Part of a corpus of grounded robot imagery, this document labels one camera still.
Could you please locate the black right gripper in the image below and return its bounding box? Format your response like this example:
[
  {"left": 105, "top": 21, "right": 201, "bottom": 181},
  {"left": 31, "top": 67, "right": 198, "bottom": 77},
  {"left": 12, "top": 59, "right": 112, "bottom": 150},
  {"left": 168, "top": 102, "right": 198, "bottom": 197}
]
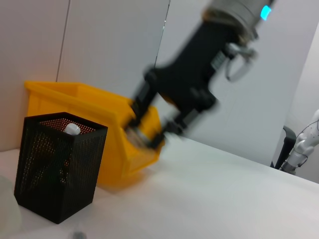
[{"left": 125, "top": 20, "right": 220, "bottom": 150}]

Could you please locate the green plastic pen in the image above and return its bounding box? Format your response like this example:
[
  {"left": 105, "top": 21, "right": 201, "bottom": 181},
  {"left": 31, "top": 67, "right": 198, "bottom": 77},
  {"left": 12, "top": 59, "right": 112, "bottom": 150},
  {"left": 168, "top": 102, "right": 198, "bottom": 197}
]
[{"left": 64, "top": 122, "right": 82, "bottom": 135}]

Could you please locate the black mesh pen holder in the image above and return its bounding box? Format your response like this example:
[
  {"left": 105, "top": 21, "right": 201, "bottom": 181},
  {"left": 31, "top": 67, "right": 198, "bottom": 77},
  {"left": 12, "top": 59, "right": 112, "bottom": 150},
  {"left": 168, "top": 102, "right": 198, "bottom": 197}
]
[{"left": 13, "top": 112, "right": 108, "bottom": 224}]

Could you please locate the yellow plastic storage bin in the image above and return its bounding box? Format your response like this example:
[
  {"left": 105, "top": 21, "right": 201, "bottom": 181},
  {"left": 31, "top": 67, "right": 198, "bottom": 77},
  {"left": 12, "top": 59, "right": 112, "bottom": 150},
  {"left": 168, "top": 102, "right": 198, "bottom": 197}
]
[{"left": 24, "top": 81, "right": 166, "bottom": 189}]

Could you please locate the black office chair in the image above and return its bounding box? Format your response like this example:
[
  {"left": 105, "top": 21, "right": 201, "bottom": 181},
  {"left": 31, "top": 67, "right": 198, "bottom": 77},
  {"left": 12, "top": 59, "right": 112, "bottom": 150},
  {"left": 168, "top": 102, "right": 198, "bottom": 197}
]
[{"left": 271, "top": 125, "right": 297, "bottom": 170}]

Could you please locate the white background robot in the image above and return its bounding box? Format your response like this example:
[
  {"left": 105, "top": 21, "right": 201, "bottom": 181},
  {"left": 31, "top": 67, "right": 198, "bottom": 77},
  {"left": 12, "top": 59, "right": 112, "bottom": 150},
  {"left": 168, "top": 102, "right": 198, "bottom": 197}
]
[{"left": 280, "top": 109, "right": 319, "bottom": 175}]

